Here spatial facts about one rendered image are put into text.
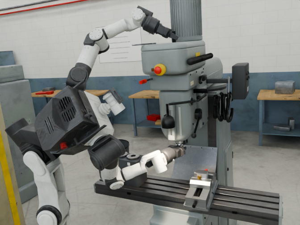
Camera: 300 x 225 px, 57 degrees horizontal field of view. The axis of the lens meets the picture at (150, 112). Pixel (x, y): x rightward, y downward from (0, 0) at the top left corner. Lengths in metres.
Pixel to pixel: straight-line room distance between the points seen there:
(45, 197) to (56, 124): 0.49
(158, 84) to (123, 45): 5.11
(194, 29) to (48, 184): 1.23
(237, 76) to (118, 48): 5.15
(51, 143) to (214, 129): 1.18
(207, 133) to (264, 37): 3.88
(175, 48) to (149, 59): 0.15
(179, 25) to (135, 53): 4.75
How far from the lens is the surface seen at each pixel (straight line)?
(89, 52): 1.59
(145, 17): 1.67
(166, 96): 1.61
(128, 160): 1.90
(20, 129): 1.56
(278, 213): 1.75
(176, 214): 1.85
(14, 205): 3.11
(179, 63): 1.43
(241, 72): 1.78
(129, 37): 6.57
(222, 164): 2.20
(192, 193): 1.71
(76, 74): 1.47
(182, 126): 1.63
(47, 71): 8.20
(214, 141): 2.10
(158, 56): 1.46
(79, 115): 1.26
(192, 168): 2.14
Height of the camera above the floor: 1.89
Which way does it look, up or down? 14 degrees down
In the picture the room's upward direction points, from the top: 5 degrees counter-clockwise
